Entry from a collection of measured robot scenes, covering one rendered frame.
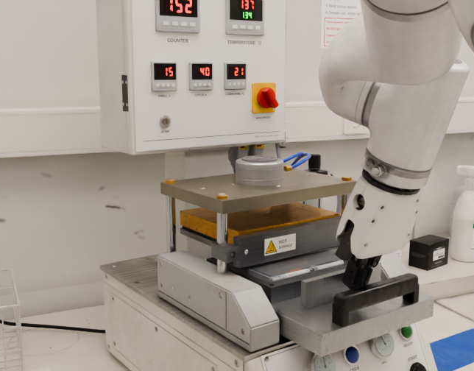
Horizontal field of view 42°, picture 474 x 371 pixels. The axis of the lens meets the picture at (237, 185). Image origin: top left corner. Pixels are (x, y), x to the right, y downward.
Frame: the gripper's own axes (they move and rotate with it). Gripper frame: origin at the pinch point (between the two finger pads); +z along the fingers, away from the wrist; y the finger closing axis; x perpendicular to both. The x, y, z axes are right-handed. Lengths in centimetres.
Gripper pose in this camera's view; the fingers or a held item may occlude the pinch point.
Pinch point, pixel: (357, 275)
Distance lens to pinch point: 87.1
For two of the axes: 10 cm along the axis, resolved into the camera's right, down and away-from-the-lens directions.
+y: 8.1, -1.1, 5.7
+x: -5.5, -4.8, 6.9
